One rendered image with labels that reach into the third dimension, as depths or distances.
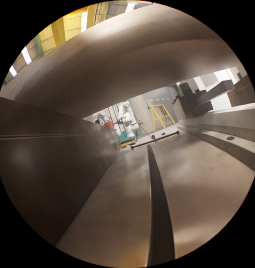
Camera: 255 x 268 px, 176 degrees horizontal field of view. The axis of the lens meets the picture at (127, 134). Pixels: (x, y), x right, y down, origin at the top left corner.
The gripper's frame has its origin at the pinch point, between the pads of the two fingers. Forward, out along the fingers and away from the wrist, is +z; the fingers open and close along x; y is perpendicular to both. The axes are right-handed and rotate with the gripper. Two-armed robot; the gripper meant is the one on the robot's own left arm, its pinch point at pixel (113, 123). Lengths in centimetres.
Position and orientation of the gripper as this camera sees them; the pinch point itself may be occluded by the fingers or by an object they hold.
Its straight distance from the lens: 147.9
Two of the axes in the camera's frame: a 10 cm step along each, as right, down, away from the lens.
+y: 2.1, 9.8, 0.0
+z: -9.8, 2.1, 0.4
